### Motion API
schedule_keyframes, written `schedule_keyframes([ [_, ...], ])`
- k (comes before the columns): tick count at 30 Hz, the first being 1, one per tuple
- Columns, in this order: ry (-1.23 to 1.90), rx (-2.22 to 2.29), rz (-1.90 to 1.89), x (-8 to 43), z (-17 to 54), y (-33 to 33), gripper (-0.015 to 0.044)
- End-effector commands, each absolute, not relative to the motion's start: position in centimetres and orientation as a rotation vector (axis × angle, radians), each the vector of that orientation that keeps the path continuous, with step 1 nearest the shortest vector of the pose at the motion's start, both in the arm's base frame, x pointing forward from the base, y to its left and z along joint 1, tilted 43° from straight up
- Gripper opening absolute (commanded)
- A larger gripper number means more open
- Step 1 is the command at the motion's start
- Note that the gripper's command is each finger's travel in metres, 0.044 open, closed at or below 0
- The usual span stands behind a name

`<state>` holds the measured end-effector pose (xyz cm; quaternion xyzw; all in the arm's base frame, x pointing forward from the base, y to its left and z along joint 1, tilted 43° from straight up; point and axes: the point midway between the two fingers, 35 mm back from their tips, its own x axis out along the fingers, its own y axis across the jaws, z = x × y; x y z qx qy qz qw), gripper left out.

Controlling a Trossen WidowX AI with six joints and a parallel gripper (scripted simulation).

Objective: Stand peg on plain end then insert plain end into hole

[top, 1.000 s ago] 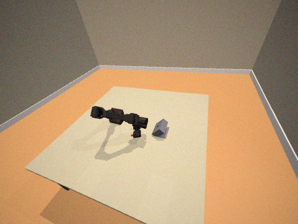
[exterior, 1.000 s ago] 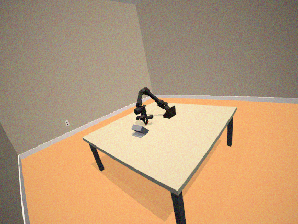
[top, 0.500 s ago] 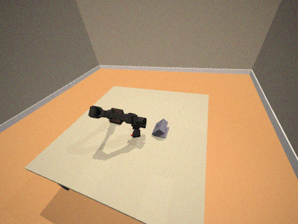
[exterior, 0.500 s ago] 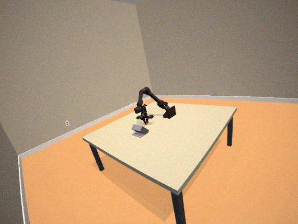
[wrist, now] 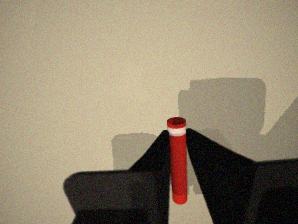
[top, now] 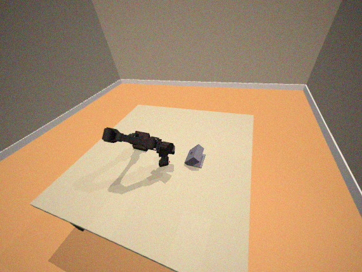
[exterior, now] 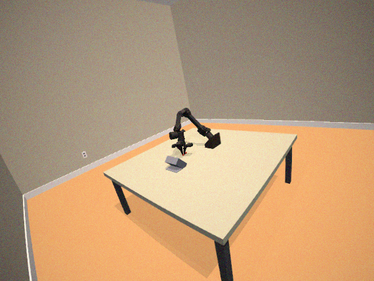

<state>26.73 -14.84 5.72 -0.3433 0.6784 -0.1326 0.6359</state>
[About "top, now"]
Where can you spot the grey square panel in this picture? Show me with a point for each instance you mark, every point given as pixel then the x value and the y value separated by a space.
pixel 195 157

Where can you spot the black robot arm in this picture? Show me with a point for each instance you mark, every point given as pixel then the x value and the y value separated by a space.
pixel 113 135

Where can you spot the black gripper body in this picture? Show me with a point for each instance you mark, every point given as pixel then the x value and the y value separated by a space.
pixel 164 159

